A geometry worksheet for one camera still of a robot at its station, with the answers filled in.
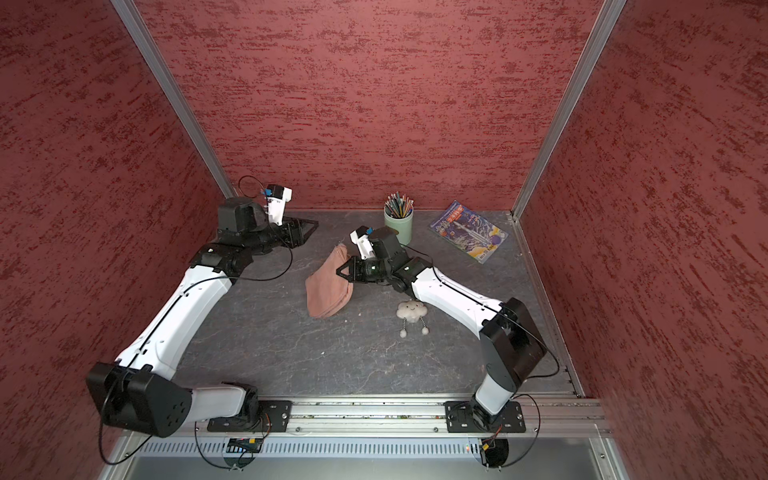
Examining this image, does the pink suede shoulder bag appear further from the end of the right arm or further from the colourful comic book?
the colourful comic book

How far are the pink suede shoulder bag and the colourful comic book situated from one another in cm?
48

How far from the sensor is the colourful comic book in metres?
1.12

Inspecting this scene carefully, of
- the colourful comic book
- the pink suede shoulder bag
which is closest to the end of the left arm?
the pink suede shoulder bag

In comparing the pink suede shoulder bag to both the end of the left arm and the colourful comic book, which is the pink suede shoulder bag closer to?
the end of the left arm

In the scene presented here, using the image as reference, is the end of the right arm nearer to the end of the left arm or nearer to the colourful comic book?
the end of the left arm

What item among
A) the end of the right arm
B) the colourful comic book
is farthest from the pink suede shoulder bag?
the colourful comic book

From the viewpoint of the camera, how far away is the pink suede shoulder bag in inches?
30.4
